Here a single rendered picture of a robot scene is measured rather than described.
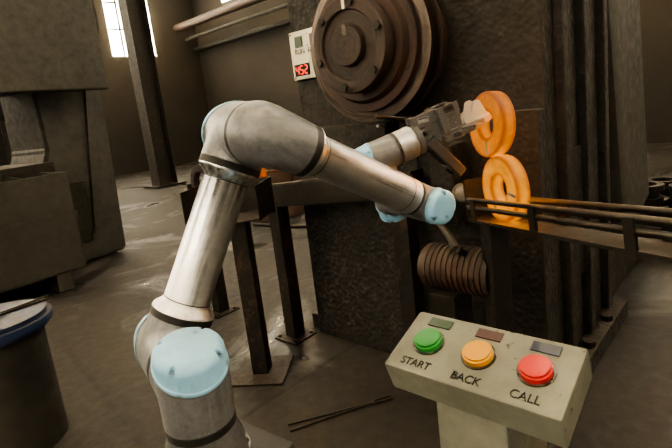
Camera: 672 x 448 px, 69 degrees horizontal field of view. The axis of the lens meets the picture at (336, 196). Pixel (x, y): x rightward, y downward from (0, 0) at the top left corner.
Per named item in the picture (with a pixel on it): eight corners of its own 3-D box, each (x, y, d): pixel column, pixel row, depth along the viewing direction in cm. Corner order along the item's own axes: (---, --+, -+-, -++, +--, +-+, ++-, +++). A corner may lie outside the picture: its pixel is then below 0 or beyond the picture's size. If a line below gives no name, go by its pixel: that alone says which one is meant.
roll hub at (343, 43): (329, 97, 160) (318, 7, 155) (399, 87, 142) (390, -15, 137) (317, 98, 156) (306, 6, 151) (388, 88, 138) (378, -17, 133)
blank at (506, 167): (494, 209, 123) (481, 211, 123) (493, 149, 119) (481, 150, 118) (530, 228, 109) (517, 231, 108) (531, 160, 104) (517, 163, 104)
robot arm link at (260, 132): (267, 86, 74) (466, 187, 102) (240, 89, 83) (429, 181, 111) (241, 158, 74) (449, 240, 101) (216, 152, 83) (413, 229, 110)
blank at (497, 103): (478, 97, 124) (466, 97, 123) (514, 84, 109) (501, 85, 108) (482, 158, 124) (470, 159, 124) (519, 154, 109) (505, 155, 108)
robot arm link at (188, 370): (173, 453, 73) (157, 373, 70) (152, 408, 85) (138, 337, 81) (247, 418, 80) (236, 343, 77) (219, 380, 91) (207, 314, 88)
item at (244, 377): (232, 359, 196) (202, 183, 183) (296, 355, 193) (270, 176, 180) (214, 388, 176) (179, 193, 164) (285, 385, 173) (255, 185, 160)
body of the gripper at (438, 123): (460, 99, 109) (412, 119, 108) (471, 135, 111) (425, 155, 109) (445, 101, 117) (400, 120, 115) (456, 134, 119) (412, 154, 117)
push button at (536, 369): (526, 359, 62) (524, 349, 61) (559, 367, 59) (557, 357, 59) (515, 383, 60) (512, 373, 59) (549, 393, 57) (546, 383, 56)
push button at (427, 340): (424, 333, 72) (421, 324, 71) (448, 339, 69) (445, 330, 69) (411, 352, 70) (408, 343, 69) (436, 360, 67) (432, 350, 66)
